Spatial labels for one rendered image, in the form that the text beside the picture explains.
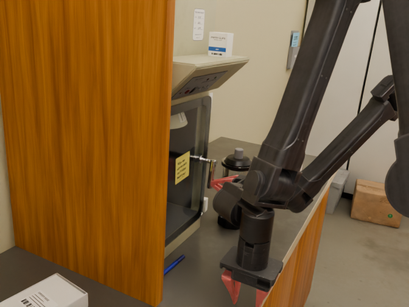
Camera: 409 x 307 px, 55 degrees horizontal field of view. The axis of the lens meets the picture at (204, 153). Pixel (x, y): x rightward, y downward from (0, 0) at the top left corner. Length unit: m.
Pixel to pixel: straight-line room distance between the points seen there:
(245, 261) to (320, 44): 0.38
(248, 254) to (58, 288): 0.51
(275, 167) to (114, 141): 0.39
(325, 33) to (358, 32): 3.21
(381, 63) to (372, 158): 0.87
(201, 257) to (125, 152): 0.45
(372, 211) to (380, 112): 2.72
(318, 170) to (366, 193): 2.66
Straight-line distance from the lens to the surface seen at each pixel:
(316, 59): 0.65
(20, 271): 1.18
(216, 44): 1.05
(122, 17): 0.83
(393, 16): 0.61
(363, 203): 3.75
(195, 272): 1.13
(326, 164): 1.07
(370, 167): 4.03
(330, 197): 3.73
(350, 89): 3.90
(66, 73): 0.95
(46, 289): 1.04
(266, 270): 0.73
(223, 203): 0.73
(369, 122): 1.09
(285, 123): 0.66
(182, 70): 0.85
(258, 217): 0.67
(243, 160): 1.27
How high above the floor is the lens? 1.60
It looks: 19 degrees down
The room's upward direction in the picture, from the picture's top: 4 degrees clockwise
